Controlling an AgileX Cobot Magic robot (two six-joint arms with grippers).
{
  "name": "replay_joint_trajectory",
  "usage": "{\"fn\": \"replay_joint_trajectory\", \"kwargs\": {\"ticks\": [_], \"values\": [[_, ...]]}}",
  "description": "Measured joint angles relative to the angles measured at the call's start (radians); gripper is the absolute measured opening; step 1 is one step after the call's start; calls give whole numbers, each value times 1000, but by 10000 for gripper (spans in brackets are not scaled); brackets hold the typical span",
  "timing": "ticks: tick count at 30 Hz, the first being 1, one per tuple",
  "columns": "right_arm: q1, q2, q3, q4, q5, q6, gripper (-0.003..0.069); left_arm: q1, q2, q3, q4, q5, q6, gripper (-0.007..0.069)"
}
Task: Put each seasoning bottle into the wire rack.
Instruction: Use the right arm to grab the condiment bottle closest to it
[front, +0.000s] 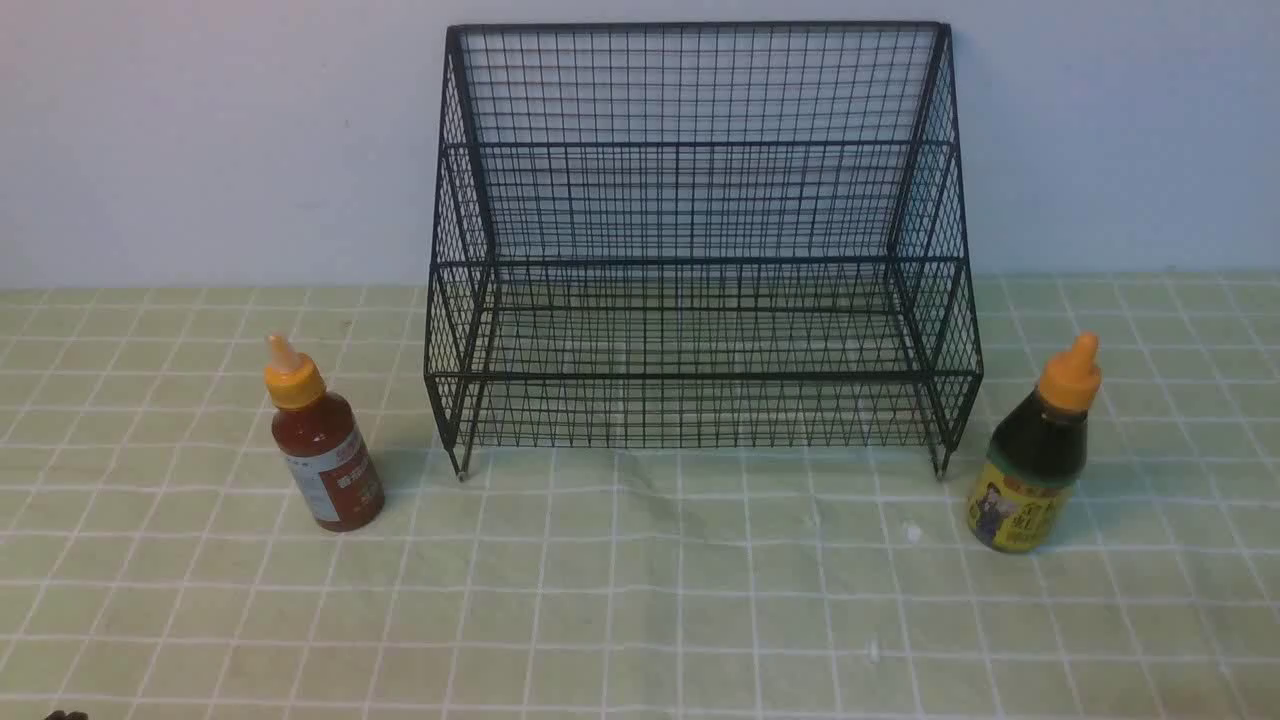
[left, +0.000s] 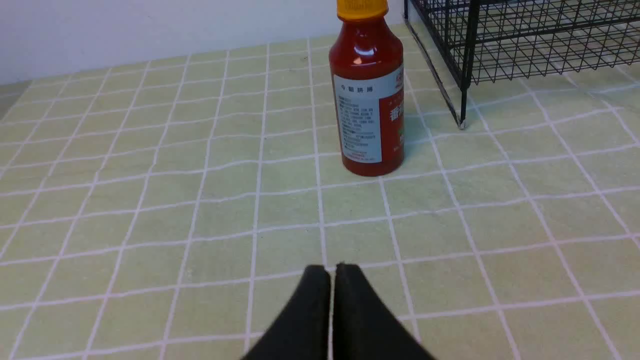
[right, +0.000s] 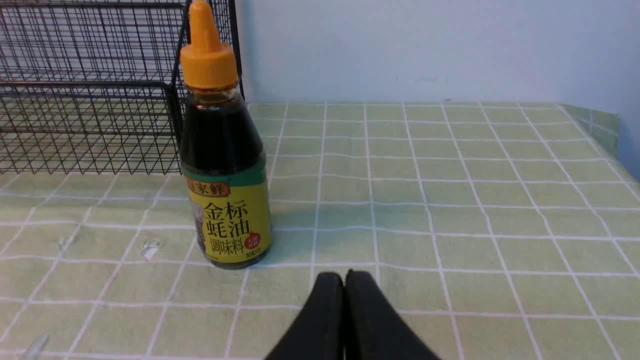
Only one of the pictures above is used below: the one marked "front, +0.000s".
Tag red sauce bottle yellow cap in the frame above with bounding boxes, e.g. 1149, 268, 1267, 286
264, 334, 385, 533

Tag dark soy sauce bottle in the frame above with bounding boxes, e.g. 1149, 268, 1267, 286
966, 332, 1102, 553

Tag green checkered tablecloth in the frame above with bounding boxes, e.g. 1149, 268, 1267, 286
1, 272, 1279, 719

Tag black wire mesh shelf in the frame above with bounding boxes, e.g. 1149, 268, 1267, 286
422, 20, 984, 478

